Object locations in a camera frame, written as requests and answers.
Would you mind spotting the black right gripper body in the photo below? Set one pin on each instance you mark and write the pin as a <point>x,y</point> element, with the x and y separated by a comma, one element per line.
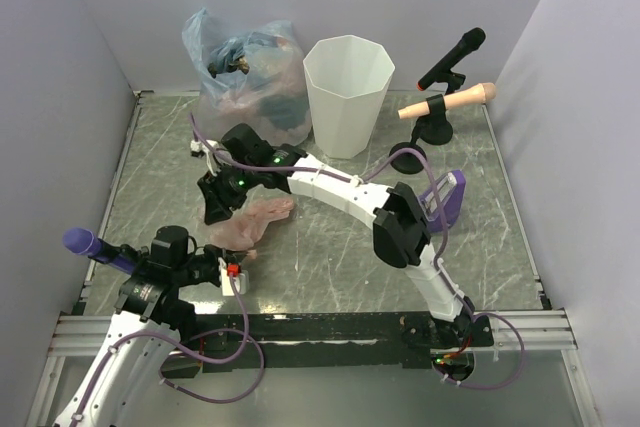
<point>233,184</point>

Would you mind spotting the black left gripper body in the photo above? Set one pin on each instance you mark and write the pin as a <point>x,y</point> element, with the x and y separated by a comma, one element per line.
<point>201,267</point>

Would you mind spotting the pink plastic trash bag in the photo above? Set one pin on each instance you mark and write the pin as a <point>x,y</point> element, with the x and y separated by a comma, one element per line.
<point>247,226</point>

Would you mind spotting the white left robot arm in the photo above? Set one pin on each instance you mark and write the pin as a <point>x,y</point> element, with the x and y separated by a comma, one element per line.
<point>149,318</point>

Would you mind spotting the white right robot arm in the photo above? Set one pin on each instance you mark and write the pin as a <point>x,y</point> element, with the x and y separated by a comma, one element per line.
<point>242,161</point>

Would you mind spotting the white plastic trash bin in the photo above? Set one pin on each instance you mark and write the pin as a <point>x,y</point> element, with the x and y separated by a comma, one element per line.
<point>347,78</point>

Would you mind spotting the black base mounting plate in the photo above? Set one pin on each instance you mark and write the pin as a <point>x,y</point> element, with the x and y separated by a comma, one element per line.
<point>408,339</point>

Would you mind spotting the large blue plastic bag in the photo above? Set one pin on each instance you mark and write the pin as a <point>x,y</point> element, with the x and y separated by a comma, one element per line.
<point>272,98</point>

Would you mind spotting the purple microphone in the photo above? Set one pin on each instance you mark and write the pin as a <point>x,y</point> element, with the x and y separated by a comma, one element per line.
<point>86,243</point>

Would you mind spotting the crumpled blue plastic bag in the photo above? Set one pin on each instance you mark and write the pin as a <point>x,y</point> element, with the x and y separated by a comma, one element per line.
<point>230,56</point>

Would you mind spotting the black round microphone stand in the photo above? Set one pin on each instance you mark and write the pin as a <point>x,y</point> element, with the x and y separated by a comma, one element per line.
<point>407,163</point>

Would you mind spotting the black rear microphone stand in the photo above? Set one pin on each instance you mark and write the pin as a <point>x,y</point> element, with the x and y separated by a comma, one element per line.
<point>434,128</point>

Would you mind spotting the purple box stand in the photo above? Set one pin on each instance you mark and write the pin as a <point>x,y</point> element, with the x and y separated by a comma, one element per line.
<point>451,188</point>

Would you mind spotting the beige microphone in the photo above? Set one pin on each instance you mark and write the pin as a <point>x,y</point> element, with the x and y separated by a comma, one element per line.
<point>478,94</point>

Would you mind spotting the black microphone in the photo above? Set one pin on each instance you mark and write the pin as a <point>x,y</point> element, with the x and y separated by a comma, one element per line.
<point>442,71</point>

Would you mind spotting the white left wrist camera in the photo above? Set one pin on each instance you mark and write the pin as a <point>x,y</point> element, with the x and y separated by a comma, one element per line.
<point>232,279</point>

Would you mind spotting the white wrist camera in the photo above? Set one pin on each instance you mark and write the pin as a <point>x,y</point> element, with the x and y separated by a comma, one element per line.
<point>199,148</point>
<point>232,279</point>

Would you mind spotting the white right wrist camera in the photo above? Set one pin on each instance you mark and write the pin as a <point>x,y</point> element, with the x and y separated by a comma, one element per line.
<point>199,148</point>

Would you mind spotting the aluminium rail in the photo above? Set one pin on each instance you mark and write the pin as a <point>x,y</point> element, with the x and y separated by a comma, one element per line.
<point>540,330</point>

